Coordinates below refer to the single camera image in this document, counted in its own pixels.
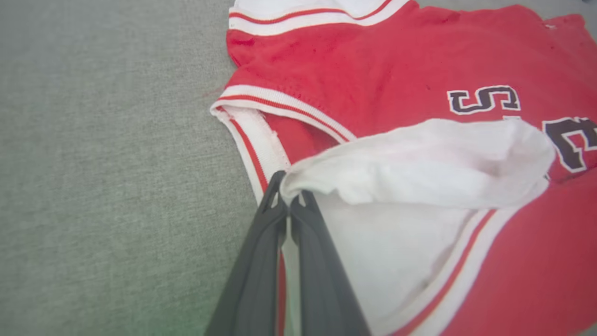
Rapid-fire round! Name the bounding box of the grey fabric sofa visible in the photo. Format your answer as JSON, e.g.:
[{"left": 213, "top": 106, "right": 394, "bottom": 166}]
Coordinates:
[{"left": 0, "top": 0, "right": 597, "bottom": 336}]

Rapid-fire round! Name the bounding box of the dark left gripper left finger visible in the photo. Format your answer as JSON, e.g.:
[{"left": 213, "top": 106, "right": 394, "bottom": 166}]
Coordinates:
[{"left": 204, "top": 170, "right": 288, "bottom": 336}]

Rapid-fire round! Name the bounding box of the red white sports jersey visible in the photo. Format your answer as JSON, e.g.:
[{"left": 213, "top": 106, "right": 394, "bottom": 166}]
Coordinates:
[{"left": 209, "top": 0, "right": 597, "bottom": 336}]

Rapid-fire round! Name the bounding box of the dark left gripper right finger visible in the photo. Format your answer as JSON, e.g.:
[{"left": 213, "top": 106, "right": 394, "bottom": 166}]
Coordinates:
[{"left": 289, "top": 189, "right": 372, "bottom": 336}]

